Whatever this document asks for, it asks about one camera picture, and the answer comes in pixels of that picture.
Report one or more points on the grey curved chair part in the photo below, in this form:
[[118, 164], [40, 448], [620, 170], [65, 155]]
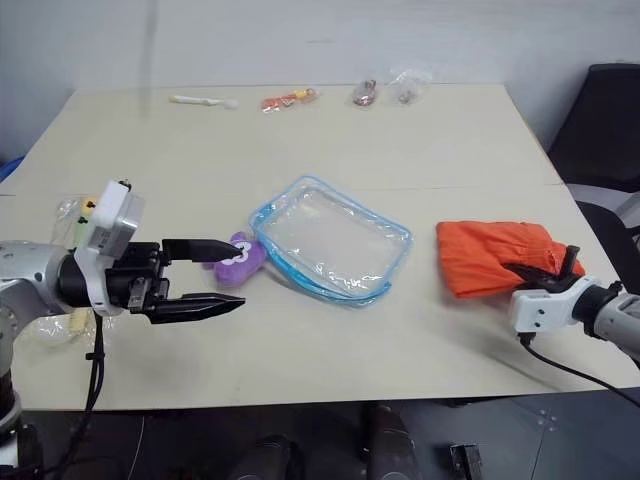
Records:
[[629, 207]]

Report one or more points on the green brush toy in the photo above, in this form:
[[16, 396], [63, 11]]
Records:
[[81, 227]]

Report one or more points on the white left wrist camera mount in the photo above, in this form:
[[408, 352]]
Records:
[[112, 215]]

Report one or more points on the dark rounded shape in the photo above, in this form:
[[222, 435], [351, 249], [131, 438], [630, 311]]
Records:
[[387, 445]]

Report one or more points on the purple plush toy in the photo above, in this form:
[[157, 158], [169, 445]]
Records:
[[235, 272]]

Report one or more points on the small black block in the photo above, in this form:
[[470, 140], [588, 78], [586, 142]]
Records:
[[465, 462]]

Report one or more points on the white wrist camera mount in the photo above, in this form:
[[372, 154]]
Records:
[[540, 312], [112, 215]]

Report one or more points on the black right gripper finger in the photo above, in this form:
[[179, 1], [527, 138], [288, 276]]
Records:
[[527, 274], [571, 260]]

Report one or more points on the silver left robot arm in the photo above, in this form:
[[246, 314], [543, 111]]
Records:
[[25, 270]]

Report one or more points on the clear blue-trimmed zipper pouch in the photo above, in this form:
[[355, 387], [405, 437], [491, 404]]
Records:
[[340, 240]]

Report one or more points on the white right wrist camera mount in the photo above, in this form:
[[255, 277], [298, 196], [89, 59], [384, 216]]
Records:
[[540, 312]]

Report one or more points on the orange packaged toy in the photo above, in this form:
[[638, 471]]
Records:
[[285, 101]]

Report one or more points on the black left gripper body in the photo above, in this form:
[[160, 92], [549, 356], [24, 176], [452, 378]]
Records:
[[142, 260]]

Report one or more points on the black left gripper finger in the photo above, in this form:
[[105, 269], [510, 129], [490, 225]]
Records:
[[200, 250], [190, 309]]

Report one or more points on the white toothbrush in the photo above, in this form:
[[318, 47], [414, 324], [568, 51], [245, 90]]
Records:
[[195, 100]]

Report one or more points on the clear plastic bag with item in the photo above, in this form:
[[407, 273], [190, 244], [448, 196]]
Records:
[[407, 90]]

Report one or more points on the blue bin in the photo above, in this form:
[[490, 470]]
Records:
[[9, 169]]

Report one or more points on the red packaged item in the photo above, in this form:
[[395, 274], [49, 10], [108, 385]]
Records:
[[364, 93]]

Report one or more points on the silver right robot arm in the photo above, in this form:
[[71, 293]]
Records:
[[617, 315]]

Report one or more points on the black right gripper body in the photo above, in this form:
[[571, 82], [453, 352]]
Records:
[[550, 285]]

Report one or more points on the orange cloth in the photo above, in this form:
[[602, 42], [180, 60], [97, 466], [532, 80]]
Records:
[[480, 255]]

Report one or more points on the black chair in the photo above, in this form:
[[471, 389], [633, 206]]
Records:
[[600, 130]]

